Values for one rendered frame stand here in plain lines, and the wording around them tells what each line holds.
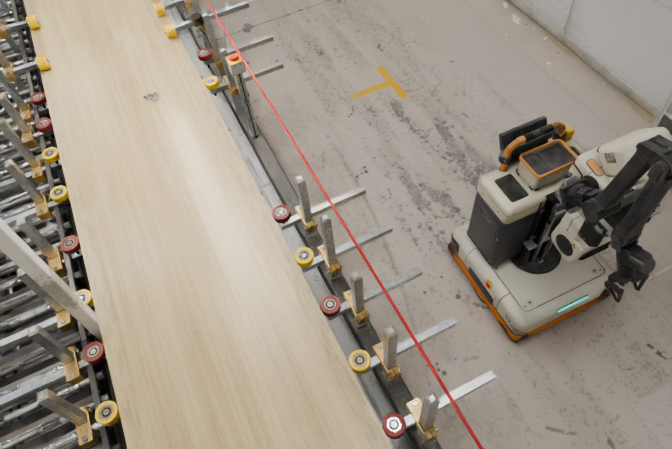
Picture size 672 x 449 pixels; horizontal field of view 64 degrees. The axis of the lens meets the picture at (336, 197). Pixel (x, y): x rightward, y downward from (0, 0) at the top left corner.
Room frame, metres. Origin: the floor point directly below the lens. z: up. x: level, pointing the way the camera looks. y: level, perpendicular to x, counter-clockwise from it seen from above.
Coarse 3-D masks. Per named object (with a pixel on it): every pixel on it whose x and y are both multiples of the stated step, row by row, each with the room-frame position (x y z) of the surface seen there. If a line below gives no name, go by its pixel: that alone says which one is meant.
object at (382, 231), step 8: (376, 232) 1.29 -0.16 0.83; (384, 232) 1.29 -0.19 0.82; (360, 240) 1.26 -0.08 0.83; (368, 240) 1.26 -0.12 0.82; (336, 248) 1.23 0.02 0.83; (344, 248) 1.23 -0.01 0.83; (352, 248) 1.23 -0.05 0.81; (320, 256) 1.20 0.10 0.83; (336, 256) 1.21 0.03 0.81; (312, 264) 1.17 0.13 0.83; (320, 264) 1.18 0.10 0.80; (304, 272) 1.15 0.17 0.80
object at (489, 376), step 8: (480, 376) 0.61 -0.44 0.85; (488, 376) 0.61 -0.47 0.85; (464, 384) 0.59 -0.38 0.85; (472, 384) 0.59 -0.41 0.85; (480, 384) 0.58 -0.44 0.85; (456, 392) 0.56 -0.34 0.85; (464, 392) 0.56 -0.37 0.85; (440, 400) 0.54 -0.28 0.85; (448, 400) 0.54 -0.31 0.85; (456, 400) 0.54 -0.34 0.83; (440, 408) 0.52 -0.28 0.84; (408, 416) 0.50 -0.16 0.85; (408, 424) 0.48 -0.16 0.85
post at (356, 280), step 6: (354, 276) 0.93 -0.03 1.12; (360, 276) 0.93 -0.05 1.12; (354, 282) 0.91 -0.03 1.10; (360, 282) 0.92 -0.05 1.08; (354, 288) 0.91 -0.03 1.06; (360, 288) 0.92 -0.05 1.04; (354, 294) 0.92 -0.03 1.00; (360, 294) 0.92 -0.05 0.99; (354, 300) 0.92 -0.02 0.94; (360, 300) 0.92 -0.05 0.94; (354, 306) 0.93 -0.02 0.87; (360, 306) 0.92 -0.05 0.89; (354, 318) 0.94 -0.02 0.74; (360, 324) 0.92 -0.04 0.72
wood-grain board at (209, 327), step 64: (64, 0) 3.30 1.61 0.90; (128, 0) 3.22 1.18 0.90; (64, 64) 2.63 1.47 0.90; (128, 64) 2.57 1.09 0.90; (192, 64) 2.50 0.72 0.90; (64, 128) 2.10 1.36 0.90; (128, 128) 2.05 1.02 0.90; (192, 128) 1.99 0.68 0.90; (128, 192) 1.62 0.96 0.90; (192, 192) 1.58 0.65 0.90; (256, 192) 1.53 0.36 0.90; (128, 256) 1.27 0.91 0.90; (192, 256) 1.23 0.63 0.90; (256, 256) 1.19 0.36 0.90; (128, 320) 0.97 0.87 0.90; (192, 320) 0.94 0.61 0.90; (256, 320) 0.91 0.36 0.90; (320, 320) 0.88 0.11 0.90; (128, 384) 0.71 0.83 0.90; (192, 384) 0.69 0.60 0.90; (256, 384) 0.66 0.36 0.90; (320, 384) 0.63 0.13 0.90; (128, 448) 0.49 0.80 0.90; (192, 448) 0.47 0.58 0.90; (256, 448) 0.45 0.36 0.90; (320, 448) 0.42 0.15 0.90; (384, 448) 0.40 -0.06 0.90
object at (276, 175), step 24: (216, 72) 2.65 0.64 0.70; (240, 120) 2.22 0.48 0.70; (264, 144) 2.01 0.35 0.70; (264, 168) 1.86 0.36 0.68; (288, 192) 1.67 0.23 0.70; (312, 240) 1.37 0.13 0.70; (336, 288) 1.11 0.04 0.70; (360, 336) 0.88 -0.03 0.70; (384, 384) 0.67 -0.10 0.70; (408, 432) 0.49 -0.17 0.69
